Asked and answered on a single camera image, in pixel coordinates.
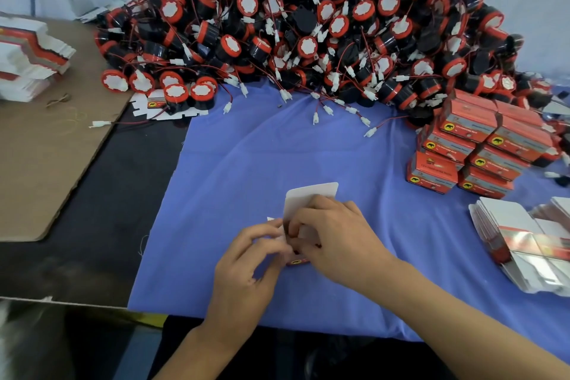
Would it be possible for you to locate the person's right hand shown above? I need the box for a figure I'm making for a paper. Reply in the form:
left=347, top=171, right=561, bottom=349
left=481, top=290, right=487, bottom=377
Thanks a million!
left=287, top=195, right=402, bottom=298

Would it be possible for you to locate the person's left hand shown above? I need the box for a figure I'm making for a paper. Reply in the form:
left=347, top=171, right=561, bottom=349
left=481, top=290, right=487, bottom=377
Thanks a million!
left=209, top=219, right=295, bottom=334

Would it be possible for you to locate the stack of paper boxes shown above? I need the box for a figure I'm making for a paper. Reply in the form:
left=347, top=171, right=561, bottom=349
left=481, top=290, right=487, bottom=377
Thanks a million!
left=0, top=14, right=77, bottom=103
left=468, top=195, right=570, bottom=296

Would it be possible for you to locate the pile of black red buzzers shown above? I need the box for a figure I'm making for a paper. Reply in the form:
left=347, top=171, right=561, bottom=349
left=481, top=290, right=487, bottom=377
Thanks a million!
left=93, top=0, right=570, bottom=127

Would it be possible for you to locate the person's left forearm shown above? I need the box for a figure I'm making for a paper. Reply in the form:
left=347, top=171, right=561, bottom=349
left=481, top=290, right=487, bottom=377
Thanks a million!
left=153, top=317, right=251, bottom=380

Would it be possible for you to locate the person's right forearm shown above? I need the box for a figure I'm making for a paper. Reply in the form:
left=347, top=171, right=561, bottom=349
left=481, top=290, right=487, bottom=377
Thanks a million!
left=374, top=258, right=570, bottom=380

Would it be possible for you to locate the blue cloth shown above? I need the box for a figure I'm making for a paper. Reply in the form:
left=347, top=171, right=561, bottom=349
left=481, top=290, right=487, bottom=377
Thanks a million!
left=127, top=81, right=570, bottom=363

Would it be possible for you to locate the brown cardboard sheet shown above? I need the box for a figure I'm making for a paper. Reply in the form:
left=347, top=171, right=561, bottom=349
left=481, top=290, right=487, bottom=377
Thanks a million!
left=0, top=19, right=133, bottom=243

